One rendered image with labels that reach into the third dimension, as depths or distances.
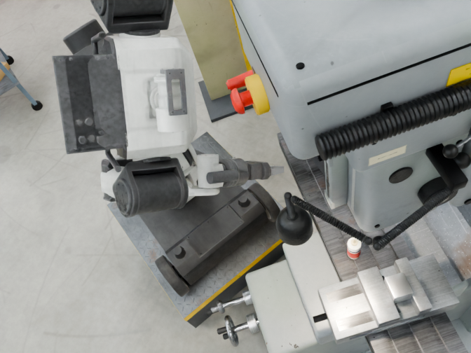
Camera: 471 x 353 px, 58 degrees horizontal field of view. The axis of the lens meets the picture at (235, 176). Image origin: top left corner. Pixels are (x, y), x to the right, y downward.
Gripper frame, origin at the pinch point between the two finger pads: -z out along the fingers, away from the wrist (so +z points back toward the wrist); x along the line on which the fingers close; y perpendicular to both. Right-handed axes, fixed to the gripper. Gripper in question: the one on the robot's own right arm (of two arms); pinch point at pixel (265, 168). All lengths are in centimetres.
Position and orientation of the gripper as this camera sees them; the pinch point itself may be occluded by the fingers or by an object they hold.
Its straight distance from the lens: 143.2
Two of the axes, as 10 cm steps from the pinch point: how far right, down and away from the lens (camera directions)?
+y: -0.2, -9.9, -1.4
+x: 6.1, 1.0, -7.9
